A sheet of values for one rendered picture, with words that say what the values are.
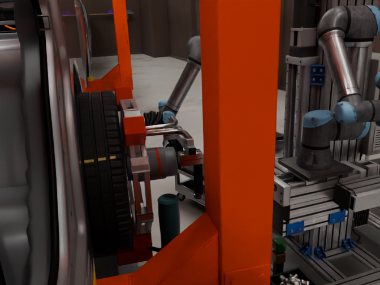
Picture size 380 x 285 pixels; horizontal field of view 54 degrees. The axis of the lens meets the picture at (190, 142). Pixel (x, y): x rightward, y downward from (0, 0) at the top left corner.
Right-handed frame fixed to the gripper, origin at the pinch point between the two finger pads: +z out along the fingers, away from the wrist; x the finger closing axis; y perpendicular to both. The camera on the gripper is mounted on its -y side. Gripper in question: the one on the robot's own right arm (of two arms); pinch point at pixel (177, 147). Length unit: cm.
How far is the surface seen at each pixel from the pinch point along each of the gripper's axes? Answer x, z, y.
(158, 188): 6, -129, -83
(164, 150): -10.5, 23.1, 8.3
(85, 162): -42, 51, 18
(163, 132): -11.0, 26.3, 17.4
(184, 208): 20, -86, -83
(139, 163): -23, 48, 14
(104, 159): -35, 51, 18
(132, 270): -29, 8, -60
